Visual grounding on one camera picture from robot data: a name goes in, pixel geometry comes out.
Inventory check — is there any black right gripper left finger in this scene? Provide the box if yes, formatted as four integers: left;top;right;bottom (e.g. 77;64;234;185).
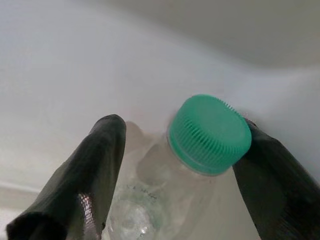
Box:
6;114;126;240

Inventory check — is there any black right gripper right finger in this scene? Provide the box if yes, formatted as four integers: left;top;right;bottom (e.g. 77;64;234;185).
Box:
231;116;320;240

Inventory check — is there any green-capped clear water bottle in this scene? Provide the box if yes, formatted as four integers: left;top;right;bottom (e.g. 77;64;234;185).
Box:
102;93;252;240

